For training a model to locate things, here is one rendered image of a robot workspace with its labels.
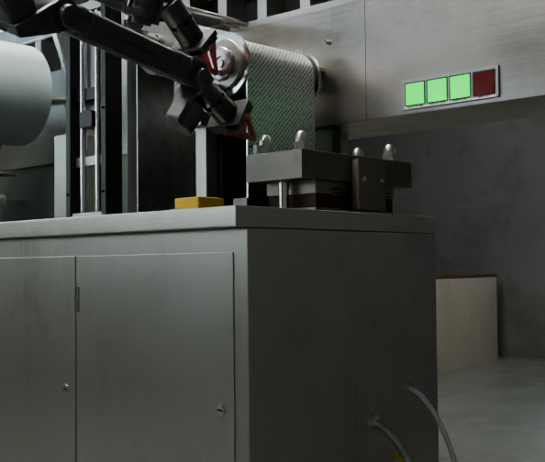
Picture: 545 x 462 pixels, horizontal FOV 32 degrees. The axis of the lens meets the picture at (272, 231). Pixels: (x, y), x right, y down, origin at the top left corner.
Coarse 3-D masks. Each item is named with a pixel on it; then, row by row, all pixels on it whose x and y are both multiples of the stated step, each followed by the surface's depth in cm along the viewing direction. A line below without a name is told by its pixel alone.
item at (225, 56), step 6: (222, 48) 213; (222, 54) 213; (228, 54) 211; (210, 60) 215; (222, 60) 213; (228, 60) 211; (234, 60) 212; (222, 66) 213; (228, 66) 211; (234, 66) 212; (222, 72) 213; (228, 72) 212; (216, 78) 214; (222, 78) 213
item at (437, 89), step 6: (444, 78) 212; (432, 84) 215; (438, 84) 214; (444, 84) 212; (432, 90) 214; (438, 90) 214; (444, 90) 212; (432, 96) 214; (438, 96) 213; (444, 96) 212
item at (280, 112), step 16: (256, 96) 213; (272, 96) 217; (288, 96) 221; (304, 96) 225; (256, 112) 213; (272, 112) 217; (288, 112) 221; (304, 112) 225; (256, 128) 212; (272, 128) 217; (288, 128) 221; (304, 128) 225; (256, 144) 212; (272, 144) 216; (288, 144) 220
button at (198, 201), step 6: (180, 198) 184; (186, 198) 183; (192, 198) 182; (198, 198) 181; (204, 198) 182; (210, 198) 183; (216, 198) 184; (222, 198) 185; (180, 204) 184; (186, 204) 183; (192, 204) 182; (198, 204) 181; (204, 204) 182; (210, 204) 183; (216, 204) 184; (222, 204) 185
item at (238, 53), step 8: (224, 40) 214; (232, 40) 212; (232, 48) 212; (208, 56) 217; (240, 56) 210; (240, 64) 210; (232, 72) 212; (240, 72) 211; (216, 80) 215; (232, 80) 212; (224, 88) 214; (240, 88) 215
